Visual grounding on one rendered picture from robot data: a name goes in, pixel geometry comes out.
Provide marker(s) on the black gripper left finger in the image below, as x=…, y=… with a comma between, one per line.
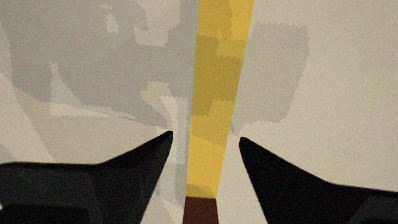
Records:
x=116, y=191

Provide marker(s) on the yellow bar with red block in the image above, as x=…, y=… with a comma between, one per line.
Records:
x=222, y=27

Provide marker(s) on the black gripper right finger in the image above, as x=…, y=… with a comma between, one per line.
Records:
x=290, y=195

